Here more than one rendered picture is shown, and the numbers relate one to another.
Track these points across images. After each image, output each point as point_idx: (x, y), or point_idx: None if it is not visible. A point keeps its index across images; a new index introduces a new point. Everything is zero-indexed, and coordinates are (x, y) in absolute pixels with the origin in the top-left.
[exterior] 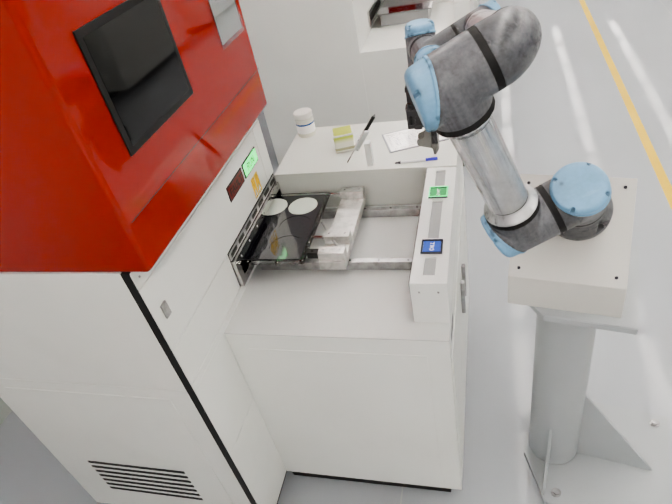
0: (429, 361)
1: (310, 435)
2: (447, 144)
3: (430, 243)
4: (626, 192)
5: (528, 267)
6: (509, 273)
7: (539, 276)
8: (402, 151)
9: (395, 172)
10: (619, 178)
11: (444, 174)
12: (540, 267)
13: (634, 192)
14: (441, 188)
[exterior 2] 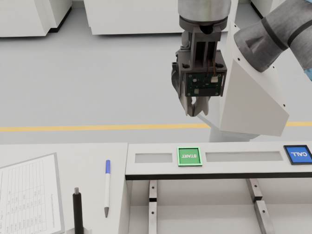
0: None
1: None
2: (69, 153)
3: (295, 155)
4: (237, 28)
5: (282, 100)
6: (288, 113)
7: (283, 98)
8: (66, 211)
9: (120, 220)
10: (230, 23)
11: (143, 155)
12: (280, 94)
13: (237, 26)
14: (181, 153)
